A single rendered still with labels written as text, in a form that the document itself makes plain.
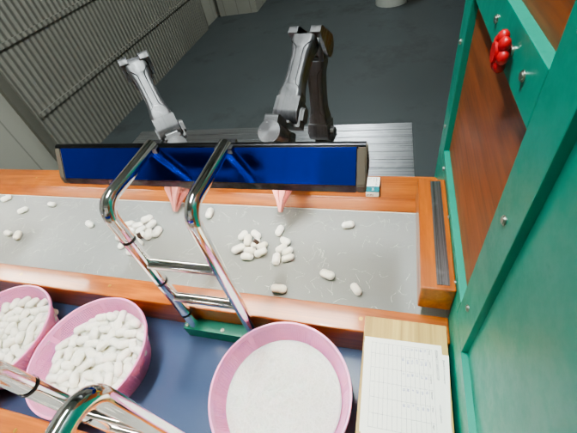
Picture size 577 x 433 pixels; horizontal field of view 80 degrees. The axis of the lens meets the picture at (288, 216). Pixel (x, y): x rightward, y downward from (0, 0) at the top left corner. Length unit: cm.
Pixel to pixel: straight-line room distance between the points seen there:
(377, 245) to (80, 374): 74
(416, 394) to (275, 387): 26
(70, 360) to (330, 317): 60
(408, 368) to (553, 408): 35
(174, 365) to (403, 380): 51
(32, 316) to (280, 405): 70
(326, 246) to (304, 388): 34
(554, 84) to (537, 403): 27
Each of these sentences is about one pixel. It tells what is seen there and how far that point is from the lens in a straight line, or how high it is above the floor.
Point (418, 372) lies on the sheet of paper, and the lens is 70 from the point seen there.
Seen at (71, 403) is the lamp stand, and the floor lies 112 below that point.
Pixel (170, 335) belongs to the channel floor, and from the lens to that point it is 94.
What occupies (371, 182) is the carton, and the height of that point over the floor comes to 78.
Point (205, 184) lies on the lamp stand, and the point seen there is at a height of 112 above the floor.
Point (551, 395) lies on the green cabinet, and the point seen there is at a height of 110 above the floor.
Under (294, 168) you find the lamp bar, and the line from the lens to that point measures 57.
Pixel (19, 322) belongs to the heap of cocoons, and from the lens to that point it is 117.
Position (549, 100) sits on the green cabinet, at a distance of 37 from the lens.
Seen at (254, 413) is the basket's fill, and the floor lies 74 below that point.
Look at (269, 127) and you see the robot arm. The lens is 83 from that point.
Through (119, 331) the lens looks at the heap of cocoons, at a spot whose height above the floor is 74.
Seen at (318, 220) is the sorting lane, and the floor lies 74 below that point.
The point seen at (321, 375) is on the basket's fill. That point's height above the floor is 73.
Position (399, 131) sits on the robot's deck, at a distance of 137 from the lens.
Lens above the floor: 143
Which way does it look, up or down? 45 degrees down
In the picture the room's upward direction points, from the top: 14 degrees counter-clockwise
